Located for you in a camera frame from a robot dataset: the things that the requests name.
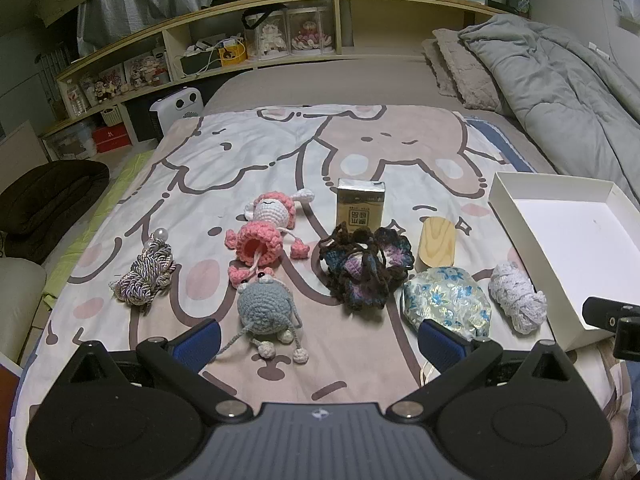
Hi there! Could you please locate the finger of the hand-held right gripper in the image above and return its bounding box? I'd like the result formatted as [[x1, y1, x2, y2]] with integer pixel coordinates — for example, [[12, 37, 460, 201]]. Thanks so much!
[[582, 296, 640, 332], [614, 316, 640, 361]]

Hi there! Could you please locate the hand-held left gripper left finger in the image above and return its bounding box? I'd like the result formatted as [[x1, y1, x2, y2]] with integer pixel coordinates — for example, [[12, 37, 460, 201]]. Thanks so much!
[[64, 318, 256, 422]]

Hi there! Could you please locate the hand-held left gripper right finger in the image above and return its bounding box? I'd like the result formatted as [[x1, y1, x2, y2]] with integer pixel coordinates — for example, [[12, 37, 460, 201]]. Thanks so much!
[[389, 318, 577, 422]]

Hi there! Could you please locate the floral fabric pouch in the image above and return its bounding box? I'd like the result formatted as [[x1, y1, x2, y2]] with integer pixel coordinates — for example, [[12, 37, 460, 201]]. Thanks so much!
[[402, 266, 492, 342]]

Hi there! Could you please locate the white cardboard box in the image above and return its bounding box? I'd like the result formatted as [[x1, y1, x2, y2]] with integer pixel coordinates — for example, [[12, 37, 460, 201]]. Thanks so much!
[[487, 171, 640, 354]]

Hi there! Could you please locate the pink crochet doll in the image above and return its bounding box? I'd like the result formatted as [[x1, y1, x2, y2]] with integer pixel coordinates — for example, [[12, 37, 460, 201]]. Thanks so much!
[[225, 188, 316, 289]]

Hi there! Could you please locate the gold paper box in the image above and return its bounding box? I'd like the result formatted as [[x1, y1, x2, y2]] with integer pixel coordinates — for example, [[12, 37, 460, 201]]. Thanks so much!
[[335, 178, 387, 234]]

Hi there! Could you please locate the grey crochet doll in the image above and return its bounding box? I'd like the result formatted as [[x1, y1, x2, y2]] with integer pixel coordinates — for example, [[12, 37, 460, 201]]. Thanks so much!
[[216, 267, 309, 365]]

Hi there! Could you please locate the white crochet scrunchie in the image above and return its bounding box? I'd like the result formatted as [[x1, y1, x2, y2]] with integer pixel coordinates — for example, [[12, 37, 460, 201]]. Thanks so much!
[[488, 262, 549, 335]]

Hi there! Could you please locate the wooden block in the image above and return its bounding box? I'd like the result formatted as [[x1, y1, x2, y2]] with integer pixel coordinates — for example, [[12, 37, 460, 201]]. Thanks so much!
[[417, 216, 459, 272]]

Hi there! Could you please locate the dark crochet flower scrunchie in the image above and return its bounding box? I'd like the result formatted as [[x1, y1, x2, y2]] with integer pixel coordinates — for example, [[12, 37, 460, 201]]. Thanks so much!
[[317, 222, 416, 311]]

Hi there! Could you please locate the green cloth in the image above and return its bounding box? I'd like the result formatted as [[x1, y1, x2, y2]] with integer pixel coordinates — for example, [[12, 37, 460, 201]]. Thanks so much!
[[42, 152, 156, 307]]

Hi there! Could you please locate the cartoon printed blanket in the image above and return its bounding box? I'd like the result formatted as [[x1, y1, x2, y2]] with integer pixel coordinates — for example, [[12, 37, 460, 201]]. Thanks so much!
[[10, 105, 640, 480]]

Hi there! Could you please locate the dark brown cushion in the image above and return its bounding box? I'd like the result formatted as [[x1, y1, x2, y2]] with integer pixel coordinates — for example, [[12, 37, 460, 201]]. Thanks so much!
[[0, 160, 111, 265]]

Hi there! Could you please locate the red box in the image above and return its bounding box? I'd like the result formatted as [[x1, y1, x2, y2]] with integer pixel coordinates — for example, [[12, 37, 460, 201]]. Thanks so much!
[[92, 125, 129, 154]]

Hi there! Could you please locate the grey comforter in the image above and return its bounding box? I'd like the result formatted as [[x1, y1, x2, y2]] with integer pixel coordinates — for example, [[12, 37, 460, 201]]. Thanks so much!
[[457, 12, 640, 211]]

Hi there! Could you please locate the clear plastic bin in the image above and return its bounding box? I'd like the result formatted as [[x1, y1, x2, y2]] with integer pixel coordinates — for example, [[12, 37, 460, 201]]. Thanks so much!
[[47, 132, 97, 161]]

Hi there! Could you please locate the white space heater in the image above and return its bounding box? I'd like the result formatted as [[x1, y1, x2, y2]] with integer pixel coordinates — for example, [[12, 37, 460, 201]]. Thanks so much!
[[148, 87, 205, 142]]

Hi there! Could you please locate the taupe fuzzy pillow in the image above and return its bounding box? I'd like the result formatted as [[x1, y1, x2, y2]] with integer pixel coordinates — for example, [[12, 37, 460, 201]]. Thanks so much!
[[432, 27, 507, 114], [420, 37, 462, 99]]

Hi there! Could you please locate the clear plastic bottle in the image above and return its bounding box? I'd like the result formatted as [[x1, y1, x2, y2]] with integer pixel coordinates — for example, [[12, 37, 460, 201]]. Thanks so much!
[[62, 82, 89, 119]]

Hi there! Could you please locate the boxed figure display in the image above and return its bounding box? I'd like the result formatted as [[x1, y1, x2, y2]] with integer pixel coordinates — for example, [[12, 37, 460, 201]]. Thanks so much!
[[80, 66, 126, 106], [124, 52, 171, 86]]

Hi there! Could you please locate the taupe bed sheet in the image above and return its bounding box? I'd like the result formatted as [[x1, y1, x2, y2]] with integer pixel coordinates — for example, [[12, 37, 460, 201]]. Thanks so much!
[[202, 55, 557, 177]]

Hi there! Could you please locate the dark green box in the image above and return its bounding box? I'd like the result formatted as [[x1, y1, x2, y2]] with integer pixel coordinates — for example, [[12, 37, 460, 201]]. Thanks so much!
[[180, 52, 223, 78]]

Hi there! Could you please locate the yellow box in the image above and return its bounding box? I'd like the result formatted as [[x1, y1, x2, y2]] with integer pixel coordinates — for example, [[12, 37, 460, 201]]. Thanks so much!
[[220, 40, 248, 66]]

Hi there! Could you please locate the clear case with white doll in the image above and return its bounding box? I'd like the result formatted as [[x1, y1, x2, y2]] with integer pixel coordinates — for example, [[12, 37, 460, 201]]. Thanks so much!
[[256, 10, 291, 58]]

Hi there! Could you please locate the wooden headboard shelf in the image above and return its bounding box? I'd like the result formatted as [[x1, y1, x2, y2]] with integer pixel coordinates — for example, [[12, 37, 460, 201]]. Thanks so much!
[[40, 0, 518, 162]]

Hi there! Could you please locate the clear case with pink doll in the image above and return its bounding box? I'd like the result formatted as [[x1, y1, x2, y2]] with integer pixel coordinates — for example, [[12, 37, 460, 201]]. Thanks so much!
[[289, 6, 335, 56]]

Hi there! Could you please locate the braided cord bundle with pearl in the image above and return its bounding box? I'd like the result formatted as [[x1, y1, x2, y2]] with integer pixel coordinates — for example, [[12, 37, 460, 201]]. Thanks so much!
[[110, 227, 177, 314]]

